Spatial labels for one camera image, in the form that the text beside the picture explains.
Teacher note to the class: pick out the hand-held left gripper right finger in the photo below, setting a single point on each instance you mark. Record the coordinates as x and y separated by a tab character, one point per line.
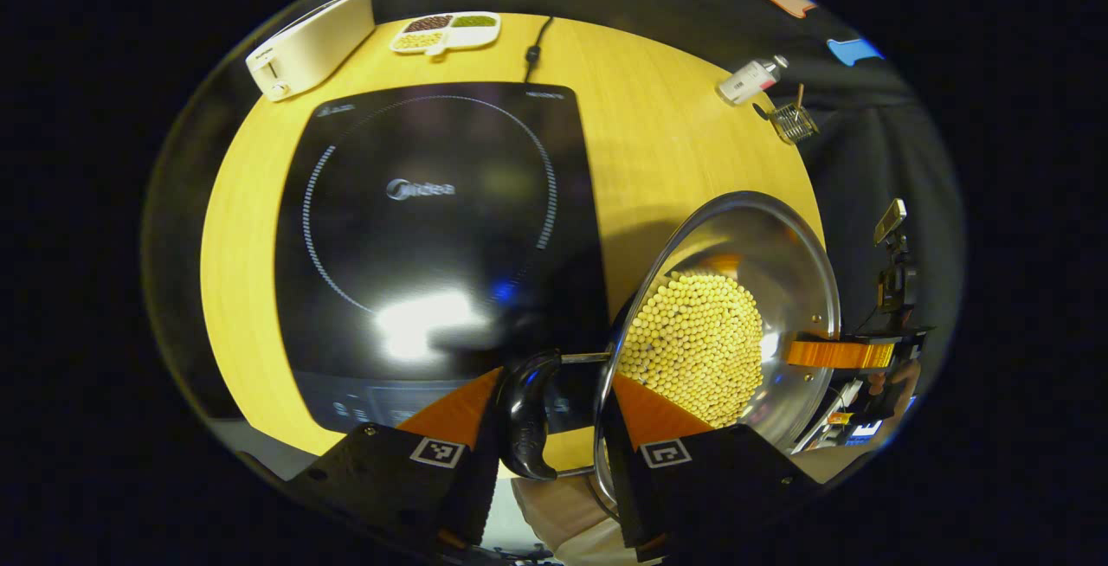
718	479

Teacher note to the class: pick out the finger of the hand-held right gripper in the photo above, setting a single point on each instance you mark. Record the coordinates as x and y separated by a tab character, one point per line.
840	354

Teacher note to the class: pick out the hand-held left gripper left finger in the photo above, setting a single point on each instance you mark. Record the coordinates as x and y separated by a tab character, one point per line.
381	479

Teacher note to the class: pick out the stainless steel pot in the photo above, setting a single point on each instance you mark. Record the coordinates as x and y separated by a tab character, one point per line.
779	254

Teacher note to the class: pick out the black induction cooktop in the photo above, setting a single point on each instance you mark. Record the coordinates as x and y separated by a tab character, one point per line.
433	228

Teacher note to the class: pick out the pile of yellow soybeans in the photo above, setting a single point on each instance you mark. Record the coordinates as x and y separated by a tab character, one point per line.
692	341

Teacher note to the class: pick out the white bottle with red label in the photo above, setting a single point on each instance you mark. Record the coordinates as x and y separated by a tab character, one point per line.
749	81

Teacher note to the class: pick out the white toaster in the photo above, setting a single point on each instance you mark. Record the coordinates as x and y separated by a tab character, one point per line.
312	42

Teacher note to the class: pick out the white divided bean dish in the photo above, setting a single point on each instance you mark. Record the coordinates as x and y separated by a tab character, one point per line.
446	31

